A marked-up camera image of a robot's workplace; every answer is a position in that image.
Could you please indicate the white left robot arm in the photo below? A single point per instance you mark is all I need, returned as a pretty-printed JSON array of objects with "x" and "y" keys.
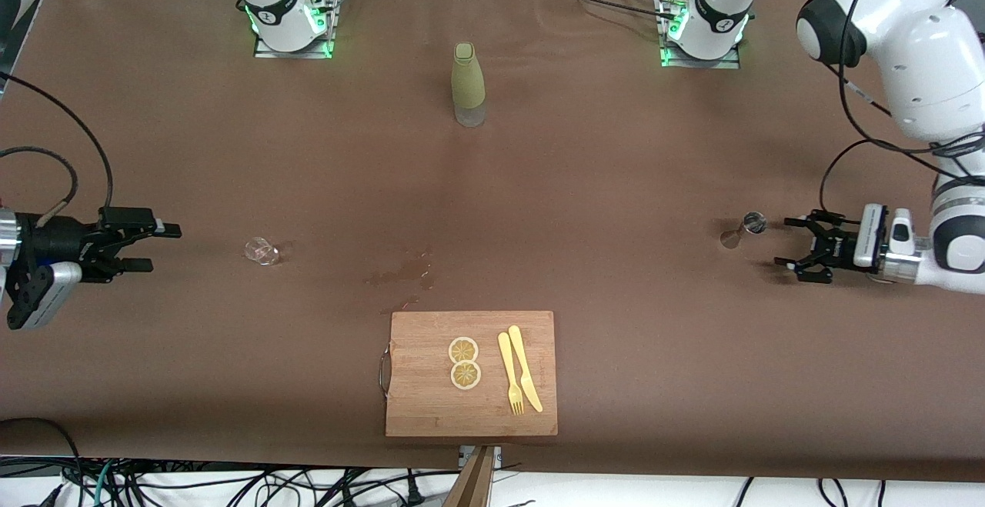
[{"x": 923, "y": 45}]

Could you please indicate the steel double jigger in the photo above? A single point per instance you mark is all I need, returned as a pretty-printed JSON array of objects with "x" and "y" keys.
[{"x": 752, "y": 222}]

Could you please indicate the slanted camera mount post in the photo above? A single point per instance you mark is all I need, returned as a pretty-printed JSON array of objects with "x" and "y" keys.
[{"x": 473, "y": 488}]

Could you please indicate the yellow plastic fork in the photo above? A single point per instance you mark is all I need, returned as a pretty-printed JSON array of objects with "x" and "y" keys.
[{"x": 507, "y": 361}]

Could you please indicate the lemon slice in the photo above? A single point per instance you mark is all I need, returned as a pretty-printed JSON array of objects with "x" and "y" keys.
[
  {"x": 463, "y": 350},
  {"x": 465, "y": 375}
]

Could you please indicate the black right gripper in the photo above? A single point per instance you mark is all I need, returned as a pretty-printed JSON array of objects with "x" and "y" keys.
[{"x": 55, "y": 241}]

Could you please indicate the wooden cutting board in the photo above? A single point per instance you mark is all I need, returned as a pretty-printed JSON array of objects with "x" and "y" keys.
[{"x": 431, "y": 407}]

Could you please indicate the spilled liquid puddle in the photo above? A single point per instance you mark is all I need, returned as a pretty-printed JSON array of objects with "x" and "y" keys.
[{"x": 408, "y": 270}]

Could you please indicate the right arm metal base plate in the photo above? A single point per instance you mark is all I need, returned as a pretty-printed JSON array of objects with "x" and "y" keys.
[{"x": 308, "y": 54}]

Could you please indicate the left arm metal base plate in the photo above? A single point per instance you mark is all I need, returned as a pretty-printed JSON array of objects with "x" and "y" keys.
[{"x": 727, "y": 63}]

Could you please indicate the clear glass beaker cup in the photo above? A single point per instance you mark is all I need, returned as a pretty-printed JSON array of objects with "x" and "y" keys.
[{"x": 262, "y": 251}]

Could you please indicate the metal post foot bracket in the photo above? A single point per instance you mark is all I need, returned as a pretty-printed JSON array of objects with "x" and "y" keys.
[{"x": 496, "y": 455}]

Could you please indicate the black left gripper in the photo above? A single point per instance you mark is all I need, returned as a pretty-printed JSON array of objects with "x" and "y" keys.
[{"x": 833, "y": 249}]

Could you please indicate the yellow plastic knife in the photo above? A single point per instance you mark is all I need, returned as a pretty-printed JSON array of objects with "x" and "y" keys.
[{"x": 520, "y": 353}]

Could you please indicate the green sleeved glass bottle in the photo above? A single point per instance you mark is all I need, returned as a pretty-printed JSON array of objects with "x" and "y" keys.
[{"x": 468, "y": 84}]

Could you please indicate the brown table mat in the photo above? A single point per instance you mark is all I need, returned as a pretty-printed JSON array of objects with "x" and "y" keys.
[{"x": 616, "y": 184}]

